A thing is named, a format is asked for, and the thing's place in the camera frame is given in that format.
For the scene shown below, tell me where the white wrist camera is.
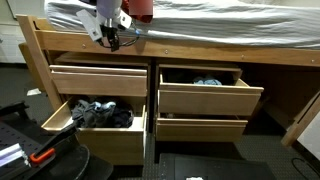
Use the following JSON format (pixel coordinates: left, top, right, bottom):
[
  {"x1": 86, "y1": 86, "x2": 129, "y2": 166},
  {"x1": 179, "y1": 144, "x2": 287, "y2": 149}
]
[{"x1": 76, "y1": 9, "x2": 102, "y2": 41}]

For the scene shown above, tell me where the wooden drawer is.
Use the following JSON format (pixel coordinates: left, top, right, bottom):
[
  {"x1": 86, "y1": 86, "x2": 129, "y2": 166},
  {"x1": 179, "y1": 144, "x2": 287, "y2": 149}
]
[
  {"x1": 49, "y1": 52, "x2": 148, "y2": 97},
  {"x1": 158, "y1": 64, "x2": 264, "y2": 116},
  {"x1": 156, "y1": 116, "x2": 248, "y2": 142},
  {"x1": 40, "y1": 95, "x2": 148, "y2": 166}
]

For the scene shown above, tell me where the blue cloth in drawer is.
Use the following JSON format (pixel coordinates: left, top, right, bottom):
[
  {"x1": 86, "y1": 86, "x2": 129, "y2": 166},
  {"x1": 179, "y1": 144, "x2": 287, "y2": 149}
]
[{"x1": 193, "y1": 77, "x2": 222, "y2": 85}]

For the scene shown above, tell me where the orange handled clamp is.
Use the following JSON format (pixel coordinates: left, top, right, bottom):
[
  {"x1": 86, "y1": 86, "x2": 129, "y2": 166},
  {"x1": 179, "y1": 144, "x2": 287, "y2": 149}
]
[{"x1": 29, "y1": 125, "x2": 78, "y2": 164}]

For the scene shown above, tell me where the dark clothes pile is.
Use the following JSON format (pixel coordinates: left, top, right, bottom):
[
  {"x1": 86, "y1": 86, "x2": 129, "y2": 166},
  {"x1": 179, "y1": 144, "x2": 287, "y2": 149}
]
[{"x1": 71, "y1": 99, "x2": 134, "y2": 128}]

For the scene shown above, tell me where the black box on floor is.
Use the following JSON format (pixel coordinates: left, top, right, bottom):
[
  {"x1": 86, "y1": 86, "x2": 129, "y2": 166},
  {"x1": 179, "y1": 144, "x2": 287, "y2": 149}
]
[{"x1": 159, "y1": 153, "x2": 276, "y2": 180}]

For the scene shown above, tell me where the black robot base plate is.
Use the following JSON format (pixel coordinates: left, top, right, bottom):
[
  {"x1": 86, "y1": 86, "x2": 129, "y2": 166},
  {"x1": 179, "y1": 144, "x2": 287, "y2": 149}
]
[{"x1": 0, "y1": 102, "x2": 113, "y2": 180}]

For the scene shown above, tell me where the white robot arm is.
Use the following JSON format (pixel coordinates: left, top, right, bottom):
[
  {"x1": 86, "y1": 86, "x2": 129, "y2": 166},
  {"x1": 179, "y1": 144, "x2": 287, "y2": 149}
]
[{"x1": 96, "y1": 0, "x2": 122, "y2": 52}]

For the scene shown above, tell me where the grey striped mattress sheet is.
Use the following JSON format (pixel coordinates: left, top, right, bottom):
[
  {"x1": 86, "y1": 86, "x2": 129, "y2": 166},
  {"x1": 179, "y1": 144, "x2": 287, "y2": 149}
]
[{"x1": 44, "y1": 0, "x2": 320, "y2": 50}]

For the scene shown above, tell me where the silver aluminium rail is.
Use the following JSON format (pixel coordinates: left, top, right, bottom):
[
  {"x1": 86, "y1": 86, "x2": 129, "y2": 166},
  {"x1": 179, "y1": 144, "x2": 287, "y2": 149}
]
[{"x1": 0, "y1": 143, "x2": 27, "y2": 167}]

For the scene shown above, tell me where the wooden bed frame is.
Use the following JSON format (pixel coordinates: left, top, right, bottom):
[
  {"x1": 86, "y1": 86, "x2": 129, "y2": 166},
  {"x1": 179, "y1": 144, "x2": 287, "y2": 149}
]
[{"x1": 18, "y1": 15, "x2": 320, "y2": 145}]

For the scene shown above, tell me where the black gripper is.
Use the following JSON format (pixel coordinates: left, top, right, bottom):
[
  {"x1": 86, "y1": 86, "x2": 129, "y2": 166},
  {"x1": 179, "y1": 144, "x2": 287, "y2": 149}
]
[{"x1": 97, "y1": 18, "x2": 119, "y2": 52}]

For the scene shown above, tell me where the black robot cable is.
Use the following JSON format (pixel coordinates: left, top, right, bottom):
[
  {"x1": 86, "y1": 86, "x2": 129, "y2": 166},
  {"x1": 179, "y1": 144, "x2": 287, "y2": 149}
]
[{"x1": 99, "y1": 20, "x2": 141, "y2": 49}]

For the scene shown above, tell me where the red cloth on bed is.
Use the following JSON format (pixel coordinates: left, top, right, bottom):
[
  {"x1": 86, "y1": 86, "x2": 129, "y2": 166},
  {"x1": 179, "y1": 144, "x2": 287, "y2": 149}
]
[{"x1": 121, "y1": 0, "x2": 153, "y2": 23}]

